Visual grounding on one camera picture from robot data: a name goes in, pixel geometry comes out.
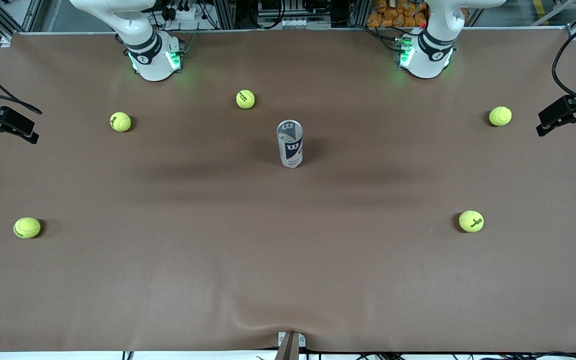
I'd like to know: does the clear blue-white tennis ball can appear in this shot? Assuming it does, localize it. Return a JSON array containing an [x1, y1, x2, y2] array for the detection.
[[276, 119, 304, 169]]

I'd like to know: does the pile of orange packs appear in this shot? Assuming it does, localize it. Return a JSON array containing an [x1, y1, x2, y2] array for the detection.
[[366, 0, 429, 28]]

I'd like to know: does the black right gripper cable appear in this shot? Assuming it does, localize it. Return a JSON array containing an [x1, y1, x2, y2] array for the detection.
[[0, 55, 43, 116]]

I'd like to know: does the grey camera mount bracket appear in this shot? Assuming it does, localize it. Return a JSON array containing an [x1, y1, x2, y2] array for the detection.
[[274, 331, 306, 360]]

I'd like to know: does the power strip with black plugs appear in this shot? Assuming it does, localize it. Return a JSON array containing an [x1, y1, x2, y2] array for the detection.
[[160, 0, 209, 21]]

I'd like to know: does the yellow tennis ball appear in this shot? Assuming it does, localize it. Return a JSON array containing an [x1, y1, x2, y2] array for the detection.
[[488, 105, 513, 127], [235, 89, 256, 110], [458, 210, 485, 233], [13, 216, 42, 239], [109, 111, 132, 133]]

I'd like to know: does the white power strip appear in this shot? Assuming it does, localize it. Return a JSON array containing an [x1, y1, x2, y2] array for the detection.
[[278, 17, 331, 30]]

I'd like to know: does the brown table mat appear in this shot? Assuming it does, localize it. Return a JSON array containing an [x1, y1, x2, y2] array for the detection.
[[0, 27, 576, 353]]

